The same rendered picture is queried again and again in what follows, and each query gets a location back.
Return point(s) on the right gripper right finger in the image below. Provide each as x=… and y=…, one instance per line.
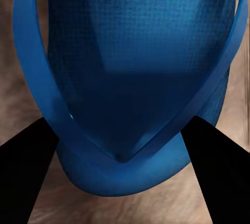
x=222, y=168

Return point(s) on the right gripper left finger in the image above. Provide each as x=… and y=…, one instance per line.
x=24, y=163

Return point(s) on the sandal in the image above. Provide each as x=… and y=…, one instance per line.
x=122, y=78

